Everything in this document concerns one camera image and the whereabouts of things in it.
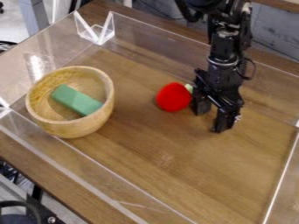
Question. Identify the red plush fruit green stem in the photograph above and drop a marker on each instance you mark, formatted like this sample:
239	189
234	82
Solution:
174	97

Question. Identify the black table leg bracket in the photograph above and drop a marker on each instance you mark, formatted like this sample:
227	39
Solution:
38	211

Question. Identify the clear acrylic tray enclosure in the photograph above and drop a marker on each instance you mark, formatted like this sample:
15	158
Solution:
153	167

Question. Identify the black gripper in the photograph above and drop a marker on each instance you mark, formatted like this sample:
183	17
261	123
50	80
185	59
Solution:
217	87

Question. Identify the light wooden bowl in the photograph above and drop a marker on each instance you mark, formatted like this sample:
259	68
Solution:
56	119

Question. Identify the green rectangular block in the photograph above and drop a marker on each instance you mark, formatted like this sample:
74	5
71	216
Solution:
76	101

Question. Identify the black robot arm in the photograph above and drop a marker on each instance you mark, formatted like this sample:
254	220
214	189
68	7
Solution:
229	26

